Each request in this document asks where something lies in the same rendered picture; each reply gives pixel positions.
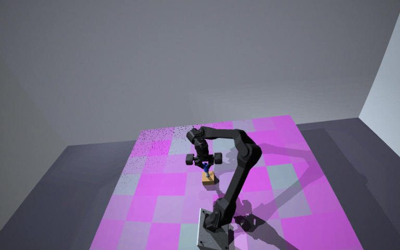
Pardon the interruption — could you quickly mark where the blue cylinder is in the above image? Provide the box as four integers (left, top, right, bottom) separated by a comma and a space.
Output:
203, 162, 209, 172

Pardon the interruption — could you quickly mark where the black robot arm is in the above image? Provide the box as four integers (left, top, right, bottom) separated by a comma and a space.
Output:
186, 126, 262, 233

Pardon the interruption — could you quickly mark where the tan square block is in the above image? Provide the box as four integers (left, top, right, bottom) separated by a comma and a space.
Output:
202, 171, 215, 185

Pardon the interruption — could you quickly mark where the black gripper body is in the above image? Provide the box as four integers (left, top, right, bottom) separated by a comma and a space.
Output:
185, 150, 222, 165

